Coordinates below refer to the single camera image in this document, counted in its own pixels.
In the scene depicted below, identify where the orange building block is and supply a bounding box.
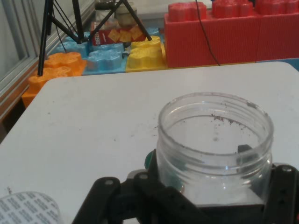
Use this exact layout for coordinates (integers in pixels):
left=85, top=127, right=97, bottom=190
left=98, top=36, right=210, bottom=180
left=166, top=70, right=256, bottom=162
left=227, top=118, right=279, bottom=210
left=22, top=51, right=87, bottom=109

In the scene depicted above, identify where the thin black wire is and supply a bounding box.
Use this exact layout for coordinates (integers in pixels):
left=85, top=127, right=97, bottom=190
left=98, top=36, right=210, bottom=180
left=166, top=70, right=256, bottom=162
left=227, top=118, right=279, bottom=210
left=195, top=0, right=221, bottom=66

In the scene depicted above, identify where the black tripod stand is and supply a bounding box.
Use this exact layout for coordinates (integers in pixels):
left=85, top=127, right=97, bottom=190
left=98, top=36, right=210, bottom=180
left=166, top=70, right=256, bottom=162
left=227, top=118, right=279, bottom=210
left=37, top=0, right=152, bottom=77

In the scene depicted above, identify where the clear plastic jar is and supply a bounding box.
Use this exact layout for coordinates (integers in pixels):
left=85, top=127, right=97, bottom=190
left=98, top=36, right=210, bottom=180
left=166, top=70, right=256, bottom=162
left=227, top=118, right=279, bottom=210
left=156, top=92, right=274, bottom=207

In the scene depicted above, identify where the blue building block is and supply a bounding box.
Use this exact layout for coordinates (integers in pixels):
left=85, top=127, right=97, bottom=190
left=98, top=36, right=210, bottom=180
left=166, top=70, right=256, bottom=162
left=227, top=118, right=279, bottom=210
left=56, top=27, right=164, bottom=76

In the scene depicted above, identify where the red cracker box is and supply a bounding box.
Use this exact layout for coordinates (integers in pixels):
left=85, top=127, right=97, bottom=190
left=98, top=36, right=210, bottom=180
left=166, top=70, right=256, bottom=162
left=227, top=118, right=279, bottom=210
left=90, top=22, right=143, bottom=47

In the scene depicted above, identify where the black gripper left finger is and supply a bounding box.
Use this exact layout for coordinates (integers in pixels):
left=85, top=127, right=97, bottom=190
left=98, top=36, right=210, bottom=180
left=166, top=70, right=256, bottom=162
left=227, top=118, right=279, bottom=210
left=72, top=148, right=201, bottom=224

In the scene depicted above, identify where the red building block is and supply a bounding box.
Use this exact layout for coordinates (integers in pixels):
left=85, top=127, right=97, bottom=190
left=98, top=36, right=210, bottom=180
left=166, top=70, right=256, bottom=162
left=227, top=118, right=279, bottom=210
left=163, top=0, right=299, bottom=69

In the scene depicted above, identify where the yellow building block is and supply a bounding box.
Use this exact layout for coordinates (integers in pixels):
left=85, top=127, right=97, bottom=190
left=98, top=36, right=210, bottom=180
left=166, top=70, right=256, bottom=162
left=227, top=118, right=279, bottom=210
left=125, top=35, right=260, bottom=73

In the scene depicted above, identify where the green-capped spice bottle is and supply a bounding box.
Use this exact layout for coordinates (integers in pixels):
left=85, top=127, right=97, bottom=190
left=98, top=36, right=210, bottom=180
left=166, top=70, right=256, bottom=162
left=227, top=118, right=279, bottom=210
left=144, top=150, right=185, bottom=193

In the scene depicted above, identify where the foil-sealed spice jar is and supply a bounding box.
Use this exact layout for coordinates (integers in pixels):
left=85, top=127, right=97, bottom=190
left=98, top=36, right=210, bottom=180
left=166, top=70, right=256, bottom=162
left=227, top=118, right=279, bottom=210
left=0, top=191, right=62, bottom=224

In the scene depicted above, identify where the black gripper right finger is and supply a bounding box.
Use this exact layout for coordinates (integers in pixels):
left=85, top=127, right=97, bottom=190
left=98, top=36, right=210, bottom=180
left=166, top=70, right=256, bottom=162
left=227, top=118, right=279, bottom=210
left=237, top=144, right=299, bottom=224

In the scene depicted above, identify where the white container behind tripod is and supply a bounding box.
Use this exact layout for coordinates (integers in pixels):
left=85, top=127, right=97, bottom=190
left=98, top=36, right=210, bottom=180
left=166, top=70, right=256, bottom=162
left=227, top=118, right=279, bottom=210
left=114, top=2, right=138, bottom=27

